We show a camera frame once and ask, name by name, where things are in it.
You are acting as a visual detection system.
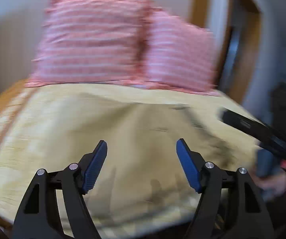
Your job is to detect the beige khaki pants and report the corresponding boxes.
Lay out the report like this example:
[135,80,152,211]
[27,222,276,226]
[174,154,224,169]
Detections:
[61,92,257,236]

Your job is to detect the person's right hand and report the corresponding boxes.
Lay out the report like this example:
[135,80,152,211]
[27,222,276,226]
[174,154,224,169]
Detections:
[251,170,286,196]

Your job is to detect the yellow floral bedsheet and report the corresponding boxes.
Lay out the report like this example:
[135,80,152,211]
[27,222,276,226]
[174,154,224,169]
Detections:
[0,82,247,238]

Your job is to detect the lower pink polka dot pillow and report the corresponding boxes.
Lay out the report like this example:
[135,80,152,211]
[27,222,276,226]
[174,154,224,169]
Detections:
[129,7,215,94]

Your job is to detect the pink polka dot pillow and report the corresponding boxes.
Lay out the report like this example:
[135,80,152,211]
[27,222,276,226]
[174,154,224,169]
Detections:
[26,0,153,87]
[129,7,215,94]

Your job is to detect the upper pink polka dot pillow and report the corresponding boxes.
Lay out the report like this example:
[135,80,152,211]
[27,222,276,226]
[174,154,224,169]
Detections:
[26,0,153,87]

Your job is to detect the wooden door frame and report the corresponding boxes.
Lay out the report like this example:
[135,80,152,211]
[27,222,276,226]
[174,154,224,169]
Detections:
[189,0,263,103]

